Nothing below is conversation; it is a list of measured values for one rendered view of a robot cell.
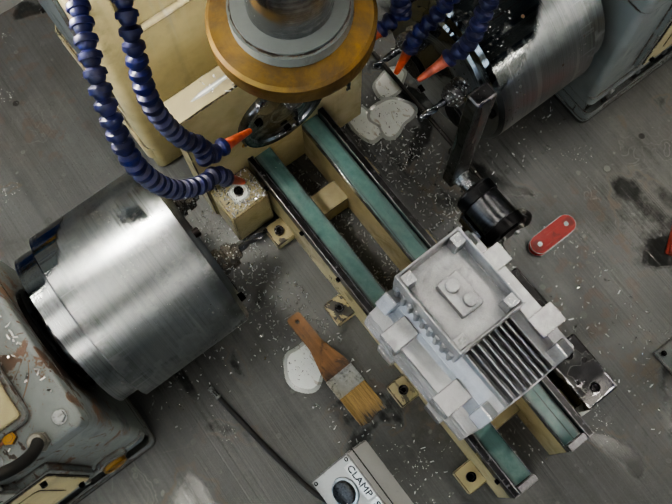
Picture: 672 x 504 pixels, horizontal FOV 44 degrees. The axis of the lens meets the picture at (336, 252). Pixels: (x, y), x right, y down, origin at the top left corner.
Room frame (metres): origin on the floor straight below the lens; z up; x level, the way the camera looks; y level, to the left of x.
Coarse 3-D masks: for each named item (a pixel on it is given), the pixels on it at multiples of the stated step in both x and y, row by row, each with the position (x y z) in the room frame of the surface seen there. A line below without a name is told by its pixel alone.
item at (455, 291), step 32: (448, 256) 0.26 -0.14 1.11; (480, 256) 0.26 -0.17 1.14; (416, 288) 0.23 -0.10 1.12; (448, 288) 0.22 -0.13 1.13; (480, 288) 0.22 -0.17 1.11; (512, 288) 0.21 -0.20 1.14; (416, 320) 0.19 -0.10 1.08; (448, 320) 0.19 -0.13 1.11; (480, 320) 0.18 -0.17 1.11; (448, 352) 0.15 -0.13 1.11
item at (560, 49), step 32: (416, 0) 0.62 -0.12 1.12; (512, 0) 0.59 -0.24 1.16; (544, 0) 0.59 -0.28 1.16; (576, 0) 0.59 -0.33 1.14; (448, 32) 0.56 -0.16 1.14; (512, 32) 0.55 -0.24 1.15; (544, 32) 0.55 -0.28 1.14; (576, 32) 0.56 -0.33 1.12; (416, 64) 0.59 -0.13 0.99; (480, 64) 0.51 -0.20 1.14; (512, 64) 0.51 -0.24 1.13; (544, 64) 0.52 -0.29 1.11; (576, 64) 0.54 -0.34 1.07; (448, 96) 0.50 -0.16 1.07; (512, 96) 0.48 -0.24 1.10; (544, 96) 0.50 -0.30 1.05
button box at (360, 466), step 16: (352, 448) 0.04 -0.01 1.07; (368, 448) 0.04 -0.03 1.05; (336, 464) 0.03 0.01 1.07; (352, 464) 0.02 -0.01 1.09; (368, 464) 0.02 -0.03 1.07; (320, 480) 0.01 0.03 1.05; (336, 480) 0.01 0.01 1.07; (352, 480) 0.01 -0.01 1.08; (368, 480) 0.01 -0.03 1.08; (384, 480) 0.00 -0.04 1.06; (368, 496) -0.01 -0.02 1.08; (384, 496) -0.01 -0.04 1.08; (400, 496) -0.01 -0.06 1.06
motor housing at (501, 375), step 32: (384, 320) 0.20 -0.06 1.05; (512, 320) 0.18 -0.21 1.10; (416, 352) 0.16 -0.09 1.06; (480, 352) 0.15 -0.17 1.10; (512, 352) 0.14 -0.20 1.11; (544, 352) 0.15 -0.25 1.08; (416, 384) 0.12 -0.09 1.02; (448, 384) 0.12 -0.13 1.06; (480, 384) 0.11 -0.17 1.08; (512, 384) 0.11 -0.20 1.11
